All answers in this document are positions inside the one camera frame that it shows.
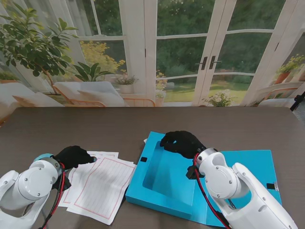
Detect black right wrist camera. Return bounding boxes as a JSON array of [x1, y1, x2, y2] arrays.
[[185, 166, 205, 180]]

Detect blue-backed white label roll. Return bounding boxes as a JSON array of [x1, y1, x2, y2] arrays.
[[33, 154, 54, 163]]

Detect blue plastic file box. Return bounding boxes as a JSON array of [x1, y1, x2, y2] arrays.
[[125, 130, 283, 227]]

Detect black tripod stand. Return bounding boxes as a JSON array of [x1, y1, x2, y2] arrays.
[[289, 94, 305, 112]]

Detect red left arm cable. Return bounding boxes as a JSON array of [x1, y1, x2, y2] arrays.
[[41, 163, 66, 229]]

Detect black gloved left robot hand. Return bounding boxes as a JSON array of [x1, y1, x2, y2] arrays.
[[52, 145, 97, 171]]

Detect printed garden window backdrop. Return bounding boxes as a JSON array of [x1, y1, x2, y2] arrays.
[[0, 0, 305, 127]]

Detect red-lined white paper sheet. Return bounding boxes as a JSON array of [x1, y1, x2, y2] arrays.
[[66, 157, 137, 226], [58, 150, 119, 208], [65, 154, 119, 212]]

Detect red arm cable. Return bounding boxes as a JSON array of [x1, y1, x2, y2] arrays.
[[41, 163, 66, 229], [193, 155, 229, 229]]

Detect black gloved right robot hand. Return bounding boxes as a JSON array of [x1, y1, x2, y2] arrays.
[[159, 130, 207, 160]]

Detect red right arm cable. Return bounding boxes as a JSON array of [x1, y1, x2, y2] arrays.
[[193, 155, 229, 229]]

